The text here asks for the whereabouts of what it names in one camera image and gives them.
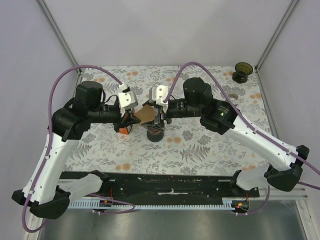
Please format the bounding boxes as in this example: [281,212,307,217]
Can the orange coffee filter box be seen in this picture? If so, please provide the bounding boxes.
[117,107,137,136]

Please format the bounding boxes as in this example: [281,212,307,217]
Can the brown paper coffee filter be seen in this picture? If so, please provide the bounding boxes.
[134,104,156,125]

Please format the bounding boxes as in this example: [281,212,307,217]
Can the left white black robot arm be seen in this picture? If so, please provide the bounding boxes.
[11,81,139,220]

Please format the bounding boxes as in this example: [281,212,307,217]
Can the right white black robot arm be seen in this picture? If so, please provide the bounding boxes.
[149,77,309,197]

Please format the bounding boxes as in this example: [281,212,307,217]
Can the green glass dripper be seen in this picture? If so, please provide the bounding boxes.
[232,62,254,84]

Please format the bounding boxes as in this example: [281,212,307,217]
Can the floral patterned table mat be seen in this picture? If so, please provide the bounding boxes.
[63,66,270,176]

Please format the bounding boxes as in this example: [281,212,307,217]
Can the brown tape roll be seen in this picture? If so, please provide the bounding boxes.
[228,93,239,100]

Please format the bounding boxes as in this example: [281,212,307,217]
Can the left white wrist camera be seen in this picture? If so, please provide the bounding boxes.
[118,83,138,110]

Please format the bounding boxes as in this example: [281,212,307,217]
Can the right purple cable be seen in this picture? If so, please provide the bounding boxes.
[163,61,320,216]

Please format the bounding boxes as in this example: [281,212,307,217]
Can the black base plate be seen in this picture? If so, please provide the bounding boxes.
[59,171,261,205]

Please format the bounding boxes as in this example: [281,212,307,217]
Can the light blue cable duct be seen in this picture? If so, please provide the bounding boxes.
[68,197,235,211]

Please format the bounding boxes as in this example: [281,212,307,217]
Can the left aluminium frame post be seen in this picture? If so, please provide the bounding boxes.
[37,0,83,74]

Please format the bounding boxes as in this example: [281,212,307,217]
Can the aluminium frame post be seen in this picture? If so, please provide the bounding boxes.
[37,0,83,74]
[254,0,302,72]

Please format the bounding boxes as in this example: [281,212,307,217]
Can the right aluminium frame post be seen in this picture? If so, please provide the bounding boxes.
[254,0,302,72]

